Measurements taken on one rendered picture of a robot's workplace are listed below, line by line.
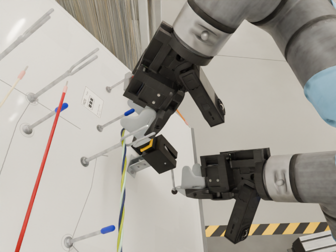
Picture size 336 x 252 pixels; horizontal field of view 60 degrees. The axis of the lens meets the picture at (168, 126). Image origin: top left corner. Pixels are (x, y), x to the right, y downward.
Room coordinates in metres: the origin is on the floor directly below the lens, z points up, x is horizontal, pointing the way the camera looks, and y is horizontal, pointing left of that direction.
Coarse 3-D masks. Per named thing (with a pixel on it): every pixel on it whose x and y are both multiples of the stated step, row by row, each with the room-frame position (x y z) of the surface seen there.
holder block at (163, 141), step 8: (160, 136) 0.33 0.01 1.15; (160, 144) 0.31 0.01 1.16; (168, 144) 0.32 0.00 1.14; (144, 152) 0.30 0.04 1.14; (152, 152) 0.29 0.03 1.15; (160, 152) 0.29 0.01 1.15; (168, 152) 0.30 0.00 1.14; (176, 152) 0.32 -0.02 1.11; (152, 160) 0.29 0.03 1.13; (160, 160) 0.29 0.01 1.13; (168, 160) 0.29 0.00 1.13; (160, 168) 0.28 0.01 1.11; (168, 168) 0.28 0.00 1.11
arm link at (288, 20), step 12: (288, 0) 0.33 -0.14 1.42; (300, 0) 0.33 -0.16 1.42; (312, 0) 0.33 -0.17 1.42; (324, 0) 0.33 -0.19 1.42; (276, 12) 0.33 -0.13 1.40; (288, 12) 0.33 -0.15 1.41; (300, 12) 0.31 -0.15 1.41; (312, 12) 0.31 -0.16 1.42; (324, 12) 0.30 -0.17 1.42; (264, 24) 0.33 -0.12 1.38; (276, 24) 0.33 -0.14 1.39; (288, 24) 0.31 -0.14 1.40; (300, 24) 0.30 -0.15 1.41; (276, 36) 0.32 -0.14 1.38; (288, 36) 0.30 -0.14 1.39
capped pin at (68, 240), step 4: (104, 228) 0.13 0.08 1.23; (108, 228) 0.13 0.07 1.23; (112, 228) 0.13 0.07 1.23; (92, 232) 0.13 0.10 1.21; (96, 232) 0.13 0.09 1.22; (100, 232) 0.13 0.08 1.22; (104, 232) 0.13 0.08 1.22; (68, 236) 0.13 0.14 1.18; (80, 236) 0.13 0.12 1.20; (84, 236) 0.13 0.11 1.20; (88, 236) 0.13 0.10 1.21; (64, 240) 0.13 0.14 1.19; (68, 240) 0.13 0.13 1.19; (72, 240) 0.13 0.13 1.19; (76, 240) 0.13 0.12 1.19; (64, 244) 0.12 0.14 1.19; (68, 244) 0.12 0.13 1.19; (72, 244) 0.12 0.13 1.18
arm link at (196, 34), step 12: (180, 12) 0.35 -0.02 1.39; (192, 12) 0.33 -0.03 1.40; (180, 24) 0.33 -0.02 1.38; (192, 24) 0.32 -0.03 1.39; (204, 24) 0.32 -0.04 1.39; (180, 36) 0.32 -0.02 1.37; (192, 36) 0.32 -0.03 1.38; (204, 36) 0.31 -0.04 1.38; (216, 36) 0.32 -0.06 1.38; (228, 36) 0.33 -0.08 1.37; (192, 48) 0.31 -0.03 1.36; (204, 48) 0.31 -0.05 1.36; (216, 48) 0.32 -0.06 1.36
